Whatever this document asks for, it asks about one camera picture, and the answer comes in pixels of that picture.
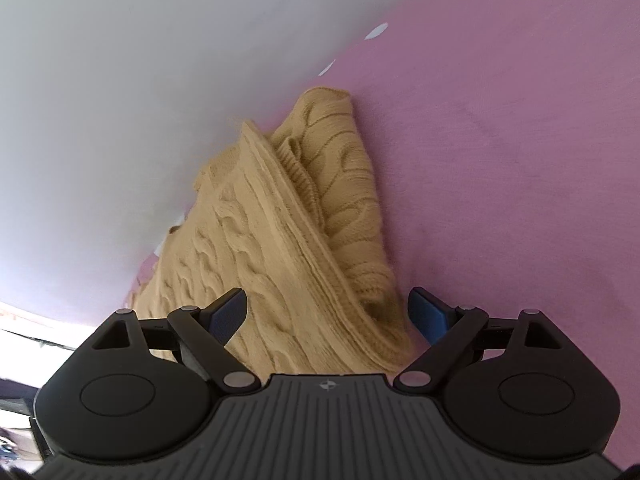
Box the yellow cable knit cardigan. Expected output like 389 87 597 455
129 87 413 378

